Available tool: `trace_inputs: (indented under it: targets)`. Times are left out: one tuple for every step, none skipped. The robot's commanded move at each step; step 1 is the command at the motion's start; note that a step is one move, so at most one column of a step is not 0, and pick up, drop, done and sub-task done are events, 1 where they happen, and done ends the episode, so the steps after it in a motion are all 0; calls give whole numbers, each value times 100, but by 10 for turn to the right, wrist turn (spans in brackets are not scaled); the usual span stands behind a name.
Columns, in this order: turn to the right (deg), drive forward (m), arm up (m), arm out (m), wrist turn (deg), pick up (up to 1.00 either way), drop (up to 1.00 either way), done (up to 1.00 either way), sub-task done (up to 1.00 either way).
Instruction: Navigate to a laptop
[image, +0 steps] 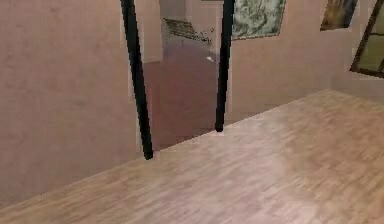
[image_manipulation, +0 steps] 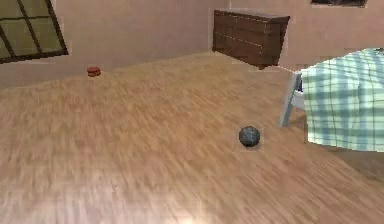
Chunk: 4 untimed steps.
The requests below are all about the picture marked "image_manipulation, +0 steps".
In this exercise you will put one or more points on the dark grey ball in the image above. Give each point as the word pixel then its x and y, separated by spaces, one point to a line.
pixel 249 136

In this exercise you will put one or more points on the dark framed wall picture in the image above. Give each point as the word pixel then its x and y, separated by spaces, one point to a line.
pixel 338 2

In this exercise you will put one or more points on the small red round cushion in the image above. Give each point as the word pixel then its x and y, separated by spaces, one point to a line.
pixel 94 71

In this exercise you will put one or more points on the dark framed window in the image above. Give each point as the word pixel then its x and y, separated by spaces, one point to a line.
pixel 26 30

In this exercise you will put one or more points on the bed with green checked cover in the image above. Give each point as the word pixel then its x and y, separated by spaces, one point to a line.
pixel 346 100

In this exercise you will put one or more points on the dark brown chest of drawers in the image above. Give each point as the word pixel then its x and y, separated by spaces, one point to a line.
pixel 248 38

